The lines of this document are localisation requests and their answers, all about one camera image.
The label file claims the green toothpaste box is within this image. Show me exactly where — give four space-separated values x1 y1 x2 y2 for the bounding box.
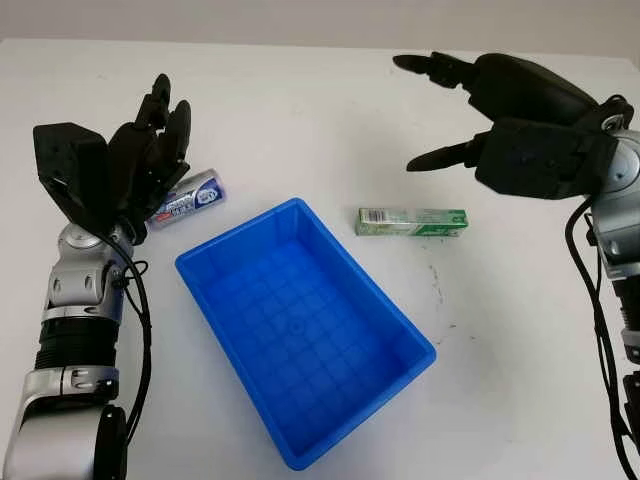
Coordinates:
355 207 470 238

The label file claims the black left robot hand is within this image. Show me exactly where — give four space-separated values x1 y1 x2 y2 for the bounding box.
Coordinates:
102 73 193 246

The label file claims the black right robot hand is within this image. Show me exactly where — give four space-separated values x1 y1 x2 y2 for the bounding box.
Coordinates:
392 51 601 174

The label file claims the blue plastic tray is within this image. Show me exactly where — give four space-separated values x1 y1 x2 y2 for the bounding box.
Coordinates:
174 197 437 472

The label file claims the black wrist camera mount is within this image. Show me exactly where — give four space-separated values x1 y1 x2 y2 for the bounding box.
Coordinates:
32 122 115 237
473 117 622 201

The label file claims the silver blue wipes canister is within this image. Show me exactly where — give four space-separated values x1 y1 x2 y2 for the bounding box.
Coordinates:
144 168 230 231

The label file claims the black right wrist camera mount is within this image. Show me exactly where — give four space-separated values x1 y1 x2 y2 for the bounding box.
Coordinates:
473 117 622 201

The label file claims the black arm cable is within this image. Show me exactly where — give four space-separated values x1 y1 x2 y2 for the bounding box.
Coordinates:
564 198 640 480
99 233 154 469

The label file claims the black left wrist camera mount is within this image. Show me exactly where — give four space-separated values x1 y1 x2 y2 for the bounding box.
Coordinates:
32 122 115 237

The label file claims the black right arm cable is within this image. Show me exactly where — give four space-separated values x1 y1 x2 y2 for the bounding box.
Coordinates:
564 198 640 480

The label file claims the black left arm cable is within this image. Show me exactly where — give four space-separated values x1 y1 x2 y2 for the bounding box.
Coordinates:
99 233 154 469

